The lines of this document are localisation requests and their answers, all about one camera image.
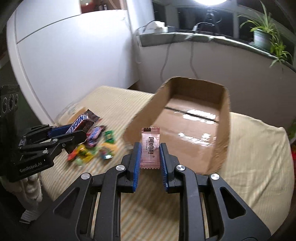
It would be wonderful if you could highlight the small Snickers bar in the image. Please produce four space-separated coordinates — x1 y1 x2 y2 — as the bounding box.
85 125 106 148

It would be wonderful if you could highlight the large Snickers bar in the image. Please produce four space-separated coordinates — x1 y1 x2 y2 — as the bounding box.
66 109 101 133

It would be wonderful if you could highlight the egg-shaped colourful snack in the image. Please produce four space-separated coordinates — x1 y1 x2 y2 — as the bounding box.
99 143 117 160

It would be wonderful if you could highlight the green candy packet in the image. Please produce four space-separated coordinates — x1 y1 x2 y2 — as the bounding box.
104 130 115 144

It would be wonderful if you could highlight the pink candy sachet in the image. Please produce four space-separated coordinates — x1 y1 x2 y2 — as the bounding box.
140 127 160 169

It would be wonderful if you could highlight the black patterned snack packet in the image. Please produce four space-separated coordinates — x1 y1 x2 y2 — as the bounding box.
67 149 79 162

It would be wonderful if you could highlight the clear-wrapped green candy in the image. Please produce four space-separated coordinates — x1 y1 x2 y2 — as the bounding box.
74 157 86 167

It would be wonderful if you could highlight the bagged sliced bread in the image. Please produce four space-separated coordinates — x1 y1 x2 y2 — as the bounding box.
55 103 87 126

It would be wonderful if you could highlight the yellow candy packet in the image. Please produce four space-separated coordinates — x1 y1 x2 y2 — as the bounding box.
76 144 94 163

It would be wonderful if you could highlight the striped yellow table cloth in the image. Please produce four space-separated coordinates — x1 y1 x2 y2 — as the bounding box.
40 85 296 241

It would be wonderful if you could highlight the brown cardboard box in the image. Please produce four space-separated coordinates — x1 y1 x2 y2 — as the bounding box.
123 77 230 175

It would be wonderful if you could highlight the potted spider plant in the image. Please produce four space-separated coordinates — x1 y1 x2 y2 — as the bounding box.
239 1 293 68

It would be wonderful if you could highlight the light tripod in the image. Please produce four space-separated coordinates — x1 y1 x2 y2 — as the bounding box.
205 8 222 35

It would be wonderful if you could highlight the white cable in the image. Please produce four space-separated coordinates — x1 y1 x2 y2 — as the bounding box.
132 21 153 64

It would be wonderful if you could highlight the black cable left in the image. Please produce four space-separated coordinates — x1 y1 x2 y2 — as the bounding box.
159 39 174 85

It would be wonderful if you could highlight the black cable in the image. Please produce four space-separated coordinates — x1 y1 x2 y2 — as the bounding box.
159 39 174 85
189 22 217 79

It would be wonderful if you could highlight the black cable right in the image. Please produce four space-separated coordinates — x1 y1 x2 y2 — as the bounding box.
189 22 217 79

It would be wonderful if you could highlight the ring light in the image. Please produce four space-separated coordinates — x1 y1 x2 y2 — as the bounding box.
195 0 227 6

